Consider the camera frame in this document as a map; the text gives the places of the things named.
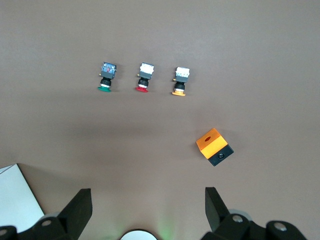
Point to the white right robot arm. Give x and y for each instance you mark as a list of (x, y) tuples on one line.
[(138, 236)]

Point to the green push button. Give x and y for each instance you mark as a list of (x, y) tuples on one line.
[(107, 75)]

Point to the red push button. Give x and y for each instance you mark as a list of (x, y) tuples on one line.
[(145, 75)]

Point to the white drawer cabinet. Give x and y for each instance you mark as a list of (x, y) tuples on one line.
[(15, 195)]

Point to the yellow push button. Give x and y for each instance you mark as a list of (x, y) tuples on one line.
[(181, 78)]

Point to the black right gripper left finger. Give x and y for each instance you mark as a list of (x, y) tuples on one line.
[(80, 212)]

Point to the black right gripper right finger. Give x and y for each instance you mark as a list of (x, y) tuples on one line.
[(215, 210)]

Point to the orange and black button box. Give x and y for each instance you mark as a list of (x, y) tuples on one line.
[(211, 145)]

